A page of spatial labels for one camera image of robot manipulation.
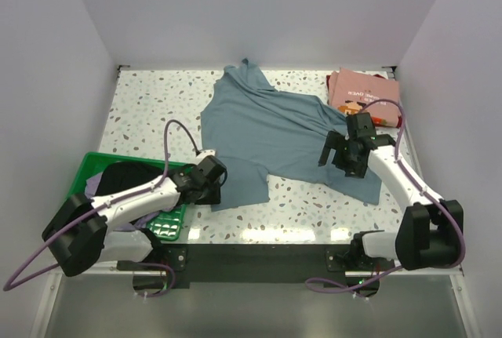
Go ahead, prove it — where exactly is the green plastic basket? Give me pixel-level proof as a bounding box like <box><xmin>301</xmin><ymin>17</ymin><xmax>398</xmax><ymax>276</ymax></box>
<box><xmin>67</xmin><ymin>152</ymin><xmax>187</xmax><ymax>242</ymax></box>

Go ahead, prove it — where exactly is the aluminium frame rail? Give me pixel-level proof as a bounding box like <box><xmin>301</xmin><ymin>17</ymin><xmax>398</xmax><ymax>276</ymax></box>
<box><xmin>49</xmin><ymin>259</ymin><xmax>466</xmax><ymax>276</ymax></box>

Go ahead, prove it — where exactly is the pink folded t-shirt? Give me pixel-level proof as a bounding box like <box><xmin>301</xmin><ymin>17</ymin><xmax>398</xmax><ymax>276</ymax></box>
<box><xmin>327</xmin><ymin>68</ymin><xmax>387</xmax><ymax>114</ymax></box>

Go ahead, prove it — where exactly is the red folded t-shirt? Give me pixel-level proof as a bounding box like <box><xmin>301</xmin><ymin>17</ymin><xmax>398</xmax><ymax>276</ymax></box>
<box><xmin>367</xmin><ymin>76</ymin><xmax>402</xmax><ymax>127</ymax></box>

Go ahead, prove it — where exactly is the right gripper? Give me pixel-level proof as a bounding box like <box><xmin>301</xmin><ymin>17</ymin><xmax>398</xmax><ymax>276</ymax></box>
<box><xmin>318</xmin><ymin>130</ymin><xmax>366</xmax><ymax>179</ymax></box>

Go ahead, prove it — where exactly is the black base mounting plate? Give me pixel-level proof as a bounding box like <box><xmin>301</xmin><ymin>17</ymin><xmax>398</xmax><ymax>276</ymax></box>
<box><xmin>115</xmin><ymin>242</ymin><xmax>393</xmax><ymax>291</ymax></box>

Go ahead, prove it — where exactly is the lavender garment in basket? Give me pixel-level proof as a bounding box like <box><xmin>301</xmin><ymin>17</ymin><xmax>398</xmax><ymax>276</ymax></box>
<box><xmin>85</xmin><ymin>173</ymin><xmax>180</xmax><ymax>232</ymax></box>

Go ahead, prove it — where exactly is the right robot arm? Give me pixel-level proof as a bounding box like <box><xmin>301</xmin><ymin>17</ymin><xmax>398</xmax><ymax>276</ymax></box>
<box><xmin>318</xmin><ymin>113</ymin><xmax>466</xmax><ymax>271</ymax></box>

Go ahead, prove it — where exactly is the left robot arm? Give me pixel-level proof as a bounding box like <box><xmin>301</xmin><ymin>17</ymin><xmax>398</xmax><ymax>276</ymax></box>
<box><xmin>42</xmin><ymin>154</ymin><xmax>227</xmax><ymax>277</ymax></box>

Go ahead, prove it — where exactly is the blue t-shirt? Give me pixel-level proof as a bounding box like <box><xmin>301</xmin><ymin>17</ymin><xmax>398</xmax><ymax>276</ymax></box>
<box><xmin>201</xmin><ymin>60</ymin><xmax>381</xmax><ymax>212</ymax></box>

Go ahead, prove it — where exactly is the black garment in basket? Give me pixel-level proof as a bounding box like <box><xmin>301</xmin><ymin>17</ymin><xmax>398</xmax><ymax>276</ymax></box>
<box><xmin>95</xmin><ymin>162</ymin><xmax>163</xmax><ymax>196</ymax></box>

